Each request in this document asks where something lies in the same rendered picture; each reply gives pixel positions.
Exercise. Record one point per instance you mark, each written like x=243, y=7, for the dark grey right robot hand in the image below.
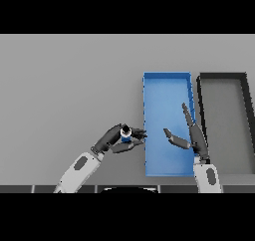
x=197, y=138

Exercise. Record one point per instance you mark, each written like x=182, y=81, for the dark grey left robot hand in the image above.
x=108, y=138

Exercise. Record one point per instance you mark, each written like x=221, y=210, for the blue pipe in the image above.
x=126, y=133

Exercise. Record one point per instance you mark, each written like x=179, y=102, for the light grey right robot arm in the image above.
x=207, y=177

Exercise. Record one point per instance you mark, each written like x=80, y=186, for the blue bin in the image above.
x=167, y=125

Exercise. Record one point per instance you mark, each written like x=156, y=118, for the dark grey bin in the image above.
x=225, y=119

